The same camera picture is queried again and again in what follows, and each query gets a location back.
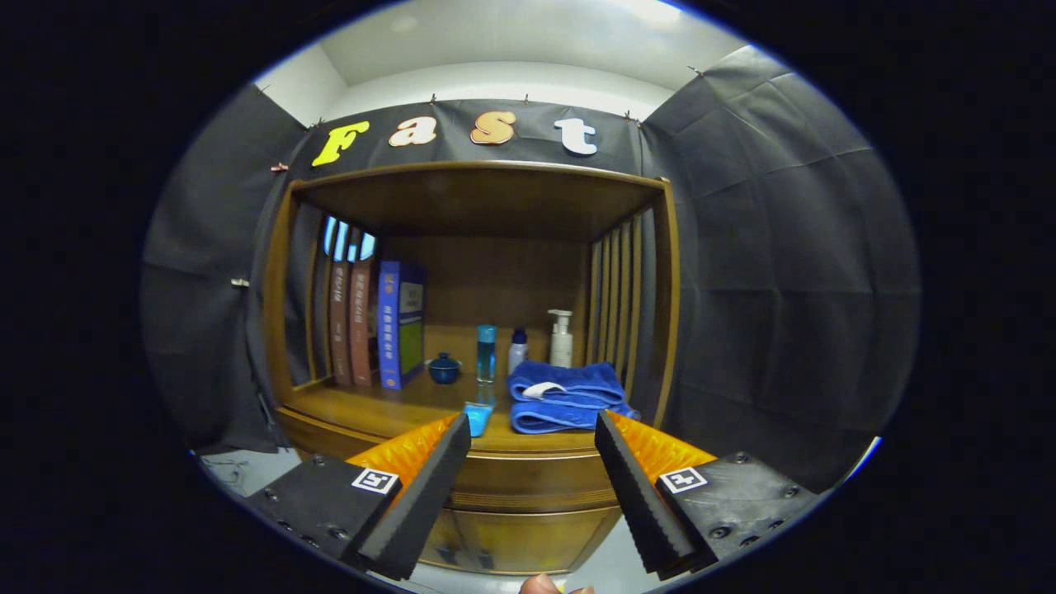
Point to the light blue tube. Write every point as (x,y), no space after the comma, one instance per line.
(478,419)

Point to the folded blue towel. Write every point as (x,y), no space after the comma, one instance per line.
(577,404)

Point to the white bottle with blue cap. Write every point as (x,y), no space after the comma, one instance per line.
(517,355)

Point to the wooden cabinet door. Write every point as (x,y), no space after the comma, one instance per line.
(445,536)
(544,540)

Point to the teal bottle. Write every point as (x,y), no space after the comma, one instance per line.
(486,355)

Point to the black backdrop cloth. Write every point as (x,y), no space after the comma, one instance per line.
(784,247)

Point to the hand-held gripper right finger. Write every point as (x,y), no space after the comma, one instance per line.
(639,499)

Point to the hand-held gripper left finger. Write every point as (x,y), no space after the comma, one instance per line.
(425,507)

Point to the wooden drawer with black knob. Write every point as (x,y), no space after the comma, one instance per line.
(528,483)

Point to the white panel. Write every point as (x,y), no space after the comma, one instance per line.
(866,455)

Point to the white pump bottle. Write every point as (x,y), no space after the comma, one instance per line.
(561,346)

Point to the dark blue lidded teacup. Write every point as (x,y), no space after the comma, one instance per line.
(444,370)

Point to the blue book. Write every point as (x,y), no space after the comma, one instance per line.
(389,330)

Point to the wooden cabinet with shelf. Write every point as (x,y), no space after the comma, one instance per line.
(495,280)

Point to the wooden countertop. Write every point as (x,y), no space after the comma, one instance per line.
(388,408)

